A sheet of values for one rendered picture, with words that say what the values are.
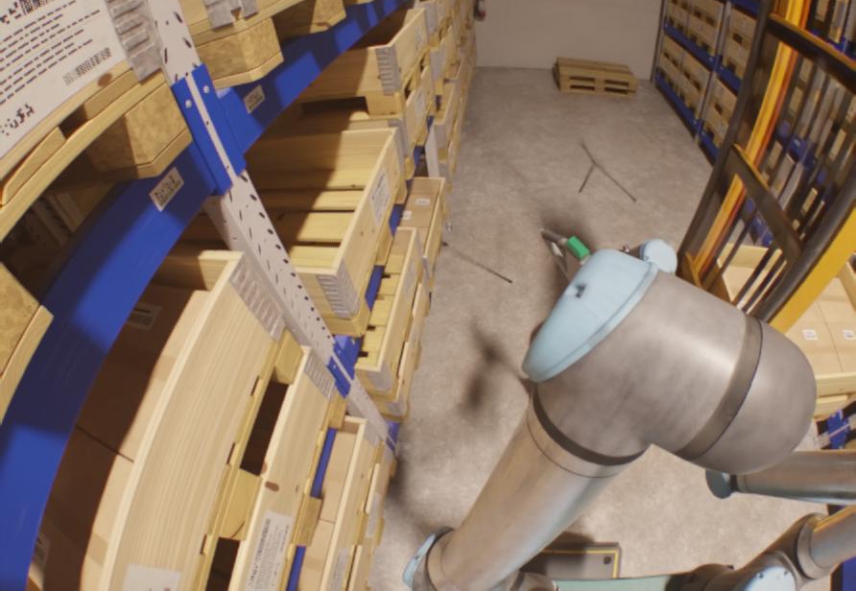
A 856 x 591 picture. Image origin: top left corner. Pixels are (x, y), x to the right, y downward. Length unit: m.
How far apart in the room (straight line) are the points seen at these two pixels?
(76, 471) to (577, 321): 0.80
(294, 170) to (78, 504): 1.65
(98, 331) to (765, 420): 0.68
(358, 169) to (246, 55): 1.15
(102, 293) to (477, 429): 2.12
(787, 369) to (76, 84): 0.67
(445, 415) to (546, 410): 2.12
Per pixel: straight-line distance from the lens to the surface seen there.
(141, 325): 0.84
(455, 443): 2.35
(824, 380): 2.15
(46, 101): 0.48
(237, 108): 0.80
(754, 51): 1.59
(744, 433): 0.27
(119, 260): 0.60
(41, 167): 0.47
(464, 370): 2.52
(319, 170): 1.88
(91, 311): 0.58
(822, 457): 0.72
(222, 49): 0.77
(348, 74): 1.70
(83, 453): 0.82
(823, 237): 1.23
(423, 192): 2.94
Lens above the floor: 2.27
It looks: 49 degrees down
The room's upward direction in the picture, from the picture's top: 9 degrees counter-clockwise
